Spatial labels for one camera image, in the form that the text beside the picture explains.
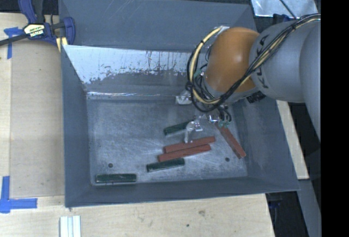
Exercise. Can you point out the dark green flat block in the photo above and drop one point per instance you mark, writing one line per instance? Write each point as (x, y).
(175, 127)
(165, 165)
(115, 178)

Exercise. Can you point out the red-brown flat block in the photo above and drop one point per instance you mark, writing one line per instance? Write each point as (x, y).
(233, 143)
(184, 153)
(201, 141)

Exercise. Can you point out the black cylinder on white bracket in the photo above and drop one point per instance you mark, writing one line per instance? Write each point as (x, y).
(256, 98)

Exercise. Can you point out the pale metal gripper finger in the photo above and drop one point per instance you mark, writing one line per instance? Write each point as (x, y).
(191, 133)
(191, 124)

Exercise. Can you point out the pale wood flat board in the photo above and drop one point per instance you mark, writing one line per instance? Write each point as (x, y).
(36, 121)

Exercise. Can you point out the grey metal bin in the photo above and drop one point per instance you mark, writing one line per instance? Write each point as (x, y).
(131, 126)

